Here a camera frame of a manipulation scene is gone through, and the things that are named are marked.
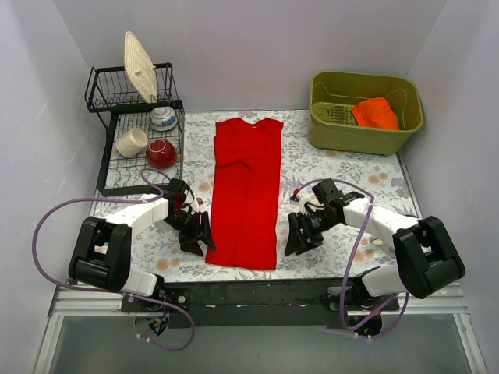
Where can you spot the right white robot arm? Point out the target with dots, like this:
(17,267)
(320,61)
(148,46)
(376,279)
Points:
(426,257)

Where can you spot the green plastic bin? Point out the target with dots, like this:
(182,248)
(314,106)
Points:
(333,95)

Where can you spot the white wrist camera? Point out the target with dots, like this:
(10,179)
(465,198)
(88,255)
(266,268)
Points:
(193,205)
(296,200)

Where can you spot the aluminium rail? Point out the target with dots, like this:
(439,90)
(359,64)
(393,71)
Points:
(66,302)

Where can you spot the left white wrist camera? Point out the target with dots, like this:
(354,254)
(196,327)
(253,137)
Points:
(193,205)

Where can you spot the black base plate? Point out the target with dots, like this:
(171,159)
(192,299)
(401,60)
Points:
(302,302)

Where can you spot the orange t shirt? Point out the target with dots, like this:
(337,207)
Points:
(375,113)

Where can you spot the red t shirt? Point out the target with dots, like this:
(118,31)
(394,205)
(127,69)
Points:
(244,204)

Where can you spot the blue white ceramic bowl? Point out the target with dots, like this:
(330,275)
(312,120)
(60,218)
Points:
(163,119)

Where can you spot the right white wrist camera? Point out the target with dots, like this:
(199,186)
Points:
(296,200)

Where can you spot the black wire dish rack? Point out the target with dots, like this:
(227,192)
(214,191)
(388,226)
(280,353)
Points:
(111,96)

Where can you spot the red bowl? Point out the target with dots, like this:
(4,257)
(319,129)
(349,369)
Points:
(161,154)

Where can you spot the green inside mug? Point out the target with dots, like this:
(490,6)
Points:
(387,249)

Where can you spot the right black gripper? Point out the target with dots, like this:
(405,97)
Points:
(302,232)

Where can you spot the cream ceramic cup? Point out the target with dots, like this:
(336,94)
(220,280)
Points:
(132,142)

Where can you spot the cream woven plate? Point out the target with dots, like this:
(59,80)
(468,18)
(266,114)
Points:
(139,68)

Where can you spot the floral table mat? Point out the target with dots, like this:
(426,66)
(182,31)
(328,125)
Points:
(157,249)

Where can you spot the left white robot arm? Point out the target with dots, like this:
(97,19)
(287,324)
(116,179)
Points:
(103,252)

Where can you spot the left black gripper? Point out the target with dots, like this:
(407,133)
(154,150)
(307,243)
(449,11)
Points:
(196,233)

